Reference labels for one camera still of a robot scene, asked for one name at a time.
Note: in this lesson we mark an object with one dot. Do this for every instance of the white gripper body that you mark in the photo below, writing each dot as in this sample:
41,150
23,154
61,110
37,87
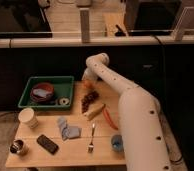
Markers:
88,75

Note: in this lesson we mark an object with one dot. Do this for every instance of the orange-red apple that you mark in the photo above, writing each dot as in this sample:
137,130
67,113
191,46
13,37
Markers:
88,84

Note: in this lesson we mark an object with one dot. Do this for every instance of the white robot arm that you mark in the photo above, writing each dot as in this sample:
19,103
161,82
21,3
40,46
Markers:
143,141

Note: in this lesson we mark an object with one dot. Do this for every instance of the green plastic tray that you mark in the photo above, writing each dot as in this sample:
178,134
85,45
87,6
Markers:
63,87

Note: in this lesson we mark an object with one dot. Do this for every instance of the dark red grape bunch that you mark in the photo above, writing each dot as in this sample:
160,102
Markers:
88,99

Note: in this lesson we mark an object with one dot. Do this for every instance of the yellow banana piece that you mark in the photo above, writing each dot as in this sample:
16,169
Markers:
94,111

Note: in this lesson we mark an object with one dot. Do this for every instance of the white tape roll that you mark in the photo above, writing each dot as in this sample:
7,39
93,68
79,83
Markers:
63,101

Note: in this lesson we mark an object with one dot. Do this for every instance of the red chili pepper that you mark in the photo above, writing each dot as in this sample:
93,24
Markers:
108,119

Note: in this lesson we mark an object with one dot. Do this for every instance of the black object on desk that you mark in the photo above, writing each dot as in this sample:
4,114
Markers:
119,31

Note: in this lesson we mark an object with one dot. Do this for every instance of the red bowl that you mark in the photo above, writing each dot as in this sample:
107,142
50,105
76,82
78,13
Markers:
43,85

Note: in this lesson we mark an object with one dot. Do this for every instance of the blue cloth in bowl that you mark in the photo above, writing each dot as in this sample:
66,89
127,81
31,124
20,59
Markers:
40,92

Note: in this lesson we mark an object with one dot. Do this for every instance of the blue-grey cloth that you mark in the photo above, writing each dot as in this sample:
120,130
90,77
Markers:
68,131

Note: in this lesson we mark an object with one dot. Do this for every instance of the small blue cup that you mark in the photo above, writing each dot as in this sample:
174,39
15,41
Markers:
117,143

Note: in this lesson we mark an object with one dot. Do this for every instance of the silver fork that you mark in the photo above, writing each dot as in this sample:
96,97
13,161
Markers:
91,145

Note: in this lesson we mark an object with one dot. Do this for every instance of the white paper cup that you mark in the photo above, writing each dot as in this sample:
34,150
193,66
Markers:
27,116

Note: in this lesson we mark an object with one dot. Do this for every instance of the small metal cup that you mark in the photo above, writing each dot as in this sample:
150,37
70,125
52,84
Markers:
18,147

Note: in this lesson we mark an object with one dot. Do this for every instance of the white angled post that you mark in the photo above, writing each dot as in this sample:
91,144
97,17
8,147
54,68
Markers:
182,23

